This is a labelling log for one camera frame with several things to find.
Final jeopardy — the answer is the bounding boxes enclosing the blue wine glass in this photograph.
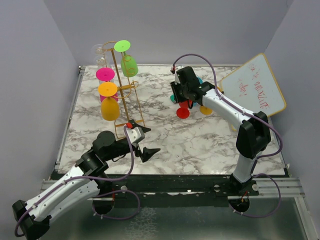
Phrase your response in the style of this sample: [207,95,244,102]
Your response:
[169,76,204,104]

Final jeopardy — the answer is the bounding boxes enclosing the red wine glass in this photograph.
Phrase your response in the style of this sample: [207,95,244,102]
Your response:
[176,100,193,119]

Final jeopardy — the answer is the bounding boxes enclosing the orange wine glass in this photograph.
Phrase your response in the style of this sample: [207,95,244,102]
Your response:
[98,82,120,121]
[199,86,222,116]

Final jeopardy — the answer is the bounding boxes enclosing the gold wire glass rack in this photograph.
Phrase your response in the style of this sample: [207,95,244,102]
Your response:
[102,41,146,126]

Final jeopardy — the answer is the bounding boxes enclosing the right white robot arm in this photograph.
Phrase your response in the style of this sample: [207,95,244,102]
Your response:
[170,66,271,196]

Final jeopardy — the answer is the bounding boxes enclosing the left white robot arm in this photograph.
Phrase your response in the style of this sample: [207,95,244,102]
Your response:
[12,120,160,240]

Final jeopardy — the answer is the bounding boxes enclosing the green wine glass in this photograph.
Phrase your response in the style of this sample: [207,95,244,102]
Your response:
[114,40,139,78]

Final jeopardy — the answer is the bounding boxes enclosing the pink wine glass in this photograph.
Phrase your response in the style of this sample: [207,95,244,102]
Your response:
[95,67,119,103]

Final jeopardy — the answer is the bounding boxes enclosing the clear wine glass lower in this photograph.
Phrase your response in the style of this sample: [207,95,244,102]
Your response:
[94,55,108,66]

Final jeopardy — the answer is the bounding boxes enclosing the clear wine glass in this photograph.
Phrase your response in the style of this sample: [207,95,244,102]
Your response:
[91,44,106,55]
[94,55,108,66]

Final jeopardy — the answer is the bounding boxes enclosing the clear wine glass upper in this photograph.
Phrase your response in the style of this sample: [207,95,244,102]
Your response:
[91,44,106,55]

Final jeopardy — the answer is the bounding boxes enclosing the yellow framed whiteboard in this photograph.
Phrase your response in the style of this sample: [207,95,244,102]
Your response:
[220,53,287,117]

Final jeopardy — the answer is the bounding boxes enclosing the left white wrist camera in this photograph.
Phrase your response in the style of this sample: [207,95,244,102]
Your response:
[124,122,145,145]

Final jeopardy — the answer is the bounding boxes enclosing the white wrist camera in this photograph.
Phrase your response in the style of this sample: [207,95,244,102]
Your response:
[174,72,180,85]
[124,122,145,145]

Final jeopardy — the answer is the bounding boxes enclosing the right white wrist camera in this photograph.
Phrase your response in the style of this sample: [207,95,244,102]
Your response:
[174,72,180,85]

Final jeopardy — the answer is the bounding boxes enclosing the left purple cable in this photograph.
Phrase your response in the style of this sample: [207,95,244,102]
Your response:
[14,124,141,238]

